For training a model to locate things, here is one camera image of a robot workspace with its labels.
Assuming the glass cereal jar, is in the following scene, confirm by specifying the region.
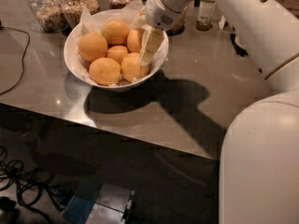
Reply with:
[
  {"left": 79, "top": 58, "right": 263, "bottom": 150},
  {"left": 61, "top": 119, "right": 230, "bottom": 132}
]
[
  {"left": 28, "top": 0, "right": 68, "bottom": 33},
  {"left": 63, "top": 0, "right": 100, "bottom": 28},
  {"left": 166, "top": 7, "right": 188, "bottom": 35}
]

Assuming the black cable on table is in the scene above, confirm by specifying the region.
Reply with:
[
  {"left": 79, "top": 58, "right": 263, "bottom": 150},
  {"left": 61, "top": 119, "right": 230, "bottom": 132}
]
[{"left": 0, "top": 25, "right": 32, "bottom": 96}]

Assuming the glass cereal jar, far left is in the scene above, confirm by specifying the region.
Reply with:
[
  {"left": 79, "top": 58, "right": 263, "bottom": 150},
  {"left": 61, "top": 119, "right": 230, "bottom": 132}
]
[{"left": 28, "top": 0, "right": 68, "bottom": 33}]

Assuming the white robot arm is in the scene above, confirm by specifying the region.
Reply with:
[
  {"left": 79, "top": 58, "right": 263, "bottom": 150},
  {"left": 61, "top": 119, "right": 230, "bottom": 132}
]
[{"left": 143, "top": 0, "right": 299, "bottom": 224}]

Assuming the small orange, centre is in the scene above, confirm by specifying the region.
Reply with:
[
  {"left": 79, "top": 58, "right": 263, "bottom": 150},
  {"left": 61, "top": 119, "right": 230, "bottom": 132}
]
[{"left": 107, "top": 45, "right": 129, "bottom": 63}]

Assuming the orange, back top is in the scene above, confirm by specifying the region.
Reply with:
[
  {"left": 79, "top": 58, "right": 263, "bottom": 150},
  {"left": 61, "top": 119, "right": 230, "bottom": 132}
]
[{"left": 101, "top": 20, "right": 130, "bottom": 45}]

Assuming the white ceramic bowl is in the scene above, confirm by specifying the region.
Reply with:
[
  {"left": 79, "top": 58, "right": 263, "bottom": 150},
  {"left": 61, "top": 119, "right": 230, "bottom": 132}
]
[{"left": 63, "top": 8, "right": 170, "bottom": 93}]

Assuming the white stand leg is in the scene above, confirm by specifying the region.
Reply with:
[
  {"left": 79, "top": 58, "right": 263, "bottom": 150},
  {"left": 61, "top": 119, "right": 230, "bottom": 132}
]
[{"left": 219, "top": 16, "right": 226, "bottom": 30}]

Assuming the clear glass bottle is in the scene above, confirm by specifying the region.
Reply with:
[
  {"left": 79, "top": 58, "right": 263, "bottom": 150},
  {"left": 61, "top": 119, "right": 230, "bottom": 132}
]
[{"left": 196, "top": 0, "right": 216, "bottom": 31}]

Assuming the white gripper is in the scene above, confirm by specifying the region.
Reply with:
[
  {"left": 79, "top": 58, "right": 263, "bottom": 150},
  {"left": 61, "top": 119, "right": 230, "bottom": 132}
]
[{"left": 133, "top": 0, "right": 182, "bottom": 66}]

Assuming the black floor cable bundle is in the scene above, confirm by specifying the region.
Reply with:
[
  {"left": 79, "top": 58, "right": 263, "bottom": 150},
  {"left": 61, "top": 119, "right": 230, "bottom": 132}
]
[{"left": 0, "top": 145, "right": 74, "bottom": 224}]

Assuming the glass cereal jar, right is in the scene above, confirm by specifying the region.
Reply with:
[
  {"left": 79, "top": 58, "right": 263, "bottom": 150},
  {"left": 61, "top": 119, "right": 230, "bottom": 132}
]
[{"left": 166, "top": 7, "right": 188, "bottom": 35}]

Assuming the black tray under plates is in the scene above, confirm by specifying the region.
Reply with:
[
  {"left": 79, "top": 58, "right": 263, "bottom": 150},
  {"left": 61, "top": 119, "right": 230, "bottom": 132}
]
[{"left": 230, "top": 34, "right": 248, "bottom": 57}]

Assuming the blue grey floor pedal box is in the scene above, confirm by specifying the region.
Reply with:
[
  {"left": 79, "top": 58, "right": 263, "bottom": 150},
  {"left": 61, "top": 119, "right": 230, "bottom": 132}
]
[{"left": 63, "top": 178, "right": 135, "bottom": 224}]

